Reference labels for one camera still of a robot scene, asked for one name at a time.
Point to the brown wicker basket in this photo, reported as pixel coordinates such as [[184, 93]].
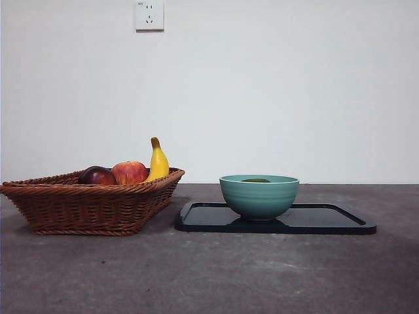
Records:
[[85, 209]]

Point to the dark red plum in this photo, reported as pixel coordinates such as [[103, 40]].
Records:
[[96, 176]]

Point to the green avocado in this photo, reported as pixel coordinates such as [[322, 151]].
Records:
[[255, 179]]

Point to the red apple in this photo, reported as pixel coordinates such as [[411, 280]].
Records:
[[131, 171]]

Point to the turquoise ceramic bowl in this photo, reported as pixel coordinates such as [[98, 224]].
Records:
[[258, 199]]

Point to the dark teal rectangular tray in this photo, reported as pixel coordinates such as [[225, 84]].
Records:
[[311, 219]]

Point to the yellow banana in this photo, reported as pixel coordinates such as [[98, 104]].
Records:
[[158, 163]]

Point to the white wall socket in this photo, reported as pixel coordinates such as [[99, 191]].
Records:
[[149, 14]]

